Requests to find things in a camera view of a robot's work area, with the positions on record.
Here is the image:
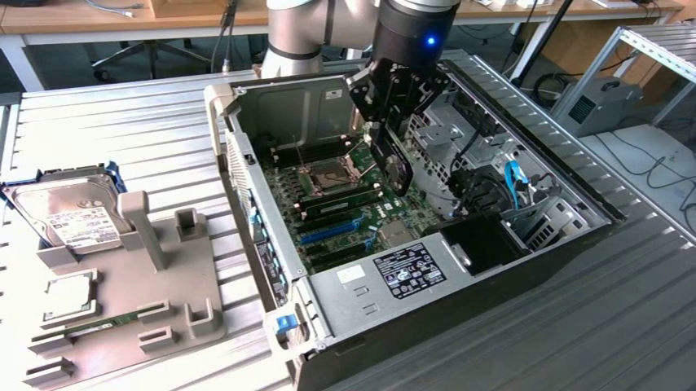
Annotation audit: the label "green motherboard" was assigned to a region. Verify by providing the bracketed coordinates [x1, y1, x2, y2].
[260, 134, 453, 275]

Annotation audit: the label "grey parts rack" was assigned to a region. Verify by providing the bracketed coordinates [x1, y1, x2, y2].
[20, 189, 230, 388]

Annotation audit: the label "black RAM slot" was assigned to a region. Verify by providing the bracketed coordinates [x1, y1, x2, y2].
[291, 181, 377, 204]
[272, 141, 351, 163]
[271, 138, 349, 159]
[295, 186, 379, 210]
[270, 135, 349, 155]
[274, 143, 353, 167]

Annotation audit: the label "metal disk bay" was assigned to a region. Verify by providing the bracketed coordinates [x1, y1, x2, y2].
[500, 194, 612, 254]

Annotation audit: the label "grey power supply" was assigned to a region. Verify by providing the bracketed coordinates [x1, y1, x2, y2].
[296, 239, 473, 342]

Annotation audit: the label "black power wires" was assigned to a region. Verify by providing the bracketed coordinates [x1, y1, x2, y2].
[449, 165, 517, 217]

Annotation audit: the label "black and grey PC case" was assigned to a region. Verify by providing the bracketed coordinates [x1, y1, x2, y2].
[203, 59, 626, 391]

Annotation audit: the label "green RAM stick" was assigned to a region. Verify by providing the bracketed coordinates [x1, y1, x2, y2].
[31, 310, 143, 342]
[300, 189, 385, 221]

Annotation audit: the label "black expansion slot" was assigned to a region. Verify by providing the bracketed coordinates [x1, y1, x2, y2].
[306, 239, 371, 264]
[310, 248, 377, 273]
[295, 211, 358, 234]

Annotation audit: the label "black coiled cable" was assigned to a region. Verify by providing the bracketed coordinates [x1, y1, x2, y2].
[530, 72, 570, 108]

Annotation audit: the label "CPU socket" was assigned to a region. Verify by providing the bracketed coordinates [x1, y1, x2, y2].
[300, 160, 359, 196]

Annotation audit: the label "blue wire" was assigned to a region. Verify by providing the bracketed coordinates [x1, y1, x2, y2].
[504, 159, 528, 212]

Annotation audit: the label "metal socket cover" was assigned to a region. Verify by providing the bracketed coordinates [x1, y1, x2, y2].
[343, 137, 379, 181]

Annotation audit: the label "green graphics card black fan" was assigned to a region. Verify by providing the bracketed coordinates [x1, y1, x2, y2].
[350, 108, 413, 196]

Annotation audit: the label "silver hard disk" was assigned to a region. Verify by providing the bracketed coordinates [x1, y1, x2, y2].
[3, 174, 124, 256]

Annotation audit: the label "black stand pole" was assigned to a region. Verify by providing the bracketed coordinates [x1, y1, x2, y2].
[510, 0, 576, 87]

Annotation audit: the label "blue expansion slot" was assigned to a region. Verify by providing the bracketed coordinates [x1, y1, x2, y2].
[296, 219, 365, 246]

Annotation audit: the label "silver CPU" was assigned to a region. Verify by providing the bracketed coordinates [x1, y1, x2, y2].
[43, 275, 95, 323]

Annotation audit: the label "grey hanging cable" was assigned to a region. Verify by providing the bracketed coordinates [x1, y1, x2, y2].
[214, 0, 242, 72]

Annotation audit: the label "black floor cable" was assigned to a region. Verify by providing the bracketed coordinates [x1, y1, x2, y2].
[592, 132, 696, 191]

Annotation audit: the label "grey cable on desk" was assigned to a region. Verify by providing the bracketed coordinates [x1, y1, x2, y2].
[84, 0, 147, 18]

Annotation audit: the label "black office chair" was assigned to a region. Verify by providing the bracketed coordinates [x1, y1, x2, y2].
[91, 38, 214, 82]

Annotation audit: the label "perforated metal drive cage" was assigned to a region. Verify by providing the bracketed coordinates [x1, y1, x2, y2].
[405, 71, 526, 196]

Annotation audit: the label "silver chipset heatsink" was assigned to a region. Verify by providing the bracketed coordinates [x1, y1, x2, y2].
[378, 222, 421, 248]

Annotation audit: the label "brown cardboard box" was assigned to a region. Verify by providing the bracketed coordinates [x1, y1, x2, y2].
[147, 0, 231, 20]

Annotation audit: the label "wooden desk white frame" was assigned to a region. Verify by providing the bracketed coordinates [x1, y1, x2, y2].
[0, 0, 272, 93]
[453, 0, 687, 81]

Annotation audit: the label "thin metal locking lever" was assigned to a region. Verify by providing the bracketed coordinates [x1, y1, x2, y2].
[291, 134, 307, 169]

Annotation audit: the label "grey equipment box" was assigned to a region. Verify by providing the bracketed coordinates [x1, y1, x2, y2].
[553, 76, 644, 138]

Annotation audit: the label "hard disk drive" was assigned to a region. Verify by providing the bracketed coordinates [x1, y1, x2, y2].
[0, 160, 131, 250]

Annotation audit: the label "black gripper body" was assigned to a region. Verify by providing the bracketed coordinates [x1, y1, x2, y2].
[370, 0, 458, 105]

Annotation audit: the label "aluminium frame rack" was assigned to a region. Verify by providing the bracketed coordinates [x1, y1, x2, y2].
[548, 23, 696, 127]

